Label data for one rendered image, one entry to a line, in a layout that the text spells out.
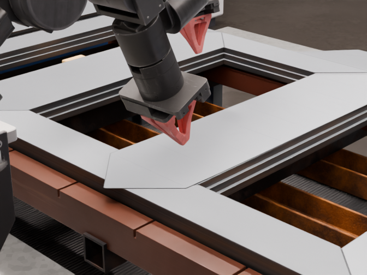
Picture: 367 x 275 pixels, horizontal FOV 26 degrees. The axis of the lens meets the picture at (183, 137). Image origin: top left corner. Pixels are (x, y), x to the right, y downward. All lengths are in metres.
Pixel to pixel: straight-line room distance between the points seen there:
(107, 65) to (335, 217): 0.62
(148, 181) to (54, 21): 0.51
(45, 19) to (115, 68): 0.98
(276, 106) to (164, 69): 0.63
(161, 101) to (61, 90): 0.69
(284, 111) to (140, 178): 0.39
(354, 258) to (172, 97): 0.32
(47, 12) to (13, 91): 0.88
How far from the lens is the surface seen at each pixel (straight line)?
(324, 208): 1.48
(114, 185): 1.23
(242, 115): 1.49
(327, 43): 4.91
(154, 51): 0.93
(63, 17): 0.79
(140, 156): 1.32
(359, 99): 1.61
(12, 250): 1.42
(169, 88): 0.96
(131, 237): 1.18
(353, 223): 1.46
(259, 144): 1.37
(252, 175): 1.32
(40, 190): 1.33
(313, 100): 1.58
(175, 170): 1.28
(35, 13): 0.77
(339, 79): 1.71
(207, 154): 1.33
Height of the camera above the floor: 1.41
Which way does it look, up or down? 24 degrees down
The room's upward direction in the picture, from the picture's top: straight up
